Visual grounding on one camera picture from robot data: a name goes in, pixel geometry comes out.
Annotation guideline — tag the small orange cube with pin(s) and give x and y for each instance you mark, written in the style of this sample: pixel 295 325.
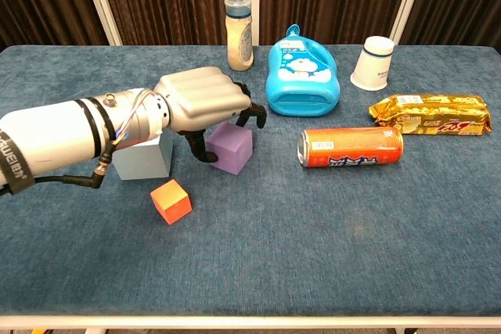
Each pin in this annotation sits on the small orange cube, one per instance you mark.
pixel 172 203

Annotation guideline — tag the large light blue cube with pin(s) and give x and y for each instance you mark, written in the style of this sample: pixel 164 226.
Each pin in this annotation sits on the large light blue cube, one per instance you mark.
pixel 141 162

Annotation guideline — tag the purple foam cube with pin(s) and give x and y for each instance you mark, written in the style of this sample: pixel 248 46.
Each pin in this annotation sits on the purple foam cube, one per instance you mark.
pixel 233 150

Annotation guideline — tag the orange soda can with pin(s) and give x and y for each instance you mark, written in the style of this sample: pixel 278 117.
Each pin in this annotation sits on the orange soda can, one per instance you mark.
pixel 352 146

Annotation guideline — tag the clear jar with beige contents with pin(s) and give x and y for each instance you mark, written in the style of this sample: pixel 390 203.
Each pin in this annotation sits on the clear jar with beige contents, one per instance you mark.
pixel 239 40

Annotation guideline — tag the blue table cloth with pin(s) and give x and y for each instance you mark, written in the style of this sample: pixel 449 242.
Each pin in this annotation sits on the blue table cloth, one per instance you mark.
pixel 274 240

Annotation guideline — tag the blue detergent bottle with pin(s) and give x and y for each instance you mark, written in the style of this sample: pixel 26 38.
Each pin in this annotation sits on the blue detergent bottle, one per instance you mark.
pixel 301 80

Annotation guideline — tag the white paper cup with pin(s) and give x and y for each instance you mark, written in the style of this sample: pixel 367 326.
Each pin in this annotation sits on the white paper cup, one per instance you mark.
pixel 373 68

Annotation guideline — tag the gold biscuit packet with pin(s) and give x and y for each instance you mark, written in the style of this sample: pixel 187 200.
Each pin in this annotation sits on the gold biscuit packet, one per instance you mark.
pixel 430 115

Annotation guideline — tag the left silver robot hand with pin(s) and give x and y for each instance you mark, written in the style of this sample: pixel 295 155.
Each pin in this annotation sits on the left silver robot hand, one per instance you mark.
pixel 203 95

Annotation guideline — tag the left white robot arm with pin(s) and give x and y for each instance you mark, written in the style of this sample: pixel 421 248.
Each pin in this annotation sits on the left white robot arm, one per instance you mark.
pixel 51 134

